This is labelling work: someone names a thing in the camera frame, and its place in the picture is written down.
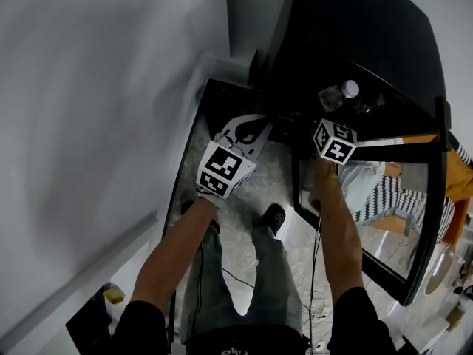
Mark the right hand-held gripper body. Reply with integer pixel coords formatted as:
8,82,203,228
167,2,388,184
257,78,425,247
313,118,358,166

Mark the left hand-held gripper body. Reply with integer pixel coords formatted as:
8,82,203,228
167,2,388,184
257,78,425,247
197,132,259,199

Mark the clear white-capped bottle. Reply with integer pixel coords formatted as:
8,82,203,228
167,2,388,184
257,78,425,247
316,78,361,113

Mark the bottle with green cap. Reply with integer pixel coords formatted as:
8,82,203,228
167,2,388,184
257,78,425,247
356,92,387,116

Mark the person's right forearm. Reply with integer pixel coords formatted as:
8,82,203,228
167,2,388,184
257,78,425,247
308,157,365,302

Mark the person's left forearm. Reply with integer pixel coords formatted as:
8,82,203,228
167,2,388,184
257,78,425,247
129,197,219,310

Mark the white crumpled cloth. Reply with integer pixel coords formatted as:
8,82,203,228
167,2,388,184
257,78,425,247
338,160,402,214

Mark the person's right black shoe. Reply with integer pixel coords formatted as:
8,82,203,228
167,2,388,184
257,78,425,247
253,202,287,236

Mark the black white striped blanket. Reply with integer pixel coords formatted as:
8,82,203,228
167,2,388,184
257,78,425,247
353,142,473,243

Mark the person's left leg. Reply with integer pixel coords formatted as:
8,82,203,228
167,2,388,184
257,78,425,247
179,222,245,343

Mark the person's leg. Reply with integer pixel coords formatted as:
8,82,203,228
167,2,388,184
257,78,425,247
179,222,245,343
251,223,304,338

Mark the person's right leg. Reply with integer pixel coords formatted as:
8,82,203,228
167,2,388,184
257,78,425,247
251,223,304,338

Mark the black cabinet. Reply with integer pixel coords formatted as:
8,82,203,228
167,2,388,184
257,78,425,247
225,0,452,155

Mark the black framed glass cabinet door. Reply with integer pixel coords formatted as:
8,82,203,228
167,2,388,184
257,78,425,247
291,96,452,308

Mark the orange sofa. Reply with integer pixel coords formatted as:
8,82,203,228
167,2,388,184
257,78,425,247
364,133,473,247

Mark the tan block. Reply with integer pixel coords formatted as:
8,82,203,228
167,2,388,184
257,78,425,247
103,285,126,305

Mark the person's black shirt torso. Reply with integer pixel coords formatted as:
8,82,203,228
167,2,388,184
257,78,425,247
109,285,398,355

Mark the white wrist strap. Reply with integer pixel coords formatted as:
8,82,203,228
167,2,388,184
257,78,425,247
197,192,228,209

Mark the black cable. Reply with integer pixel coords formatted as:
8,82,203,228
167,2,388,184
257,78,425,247
308,216,322,351
194,242,256,347

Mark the white floor cable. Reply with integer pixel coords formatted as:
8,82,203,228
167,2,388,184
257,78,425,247
302,290,333,347

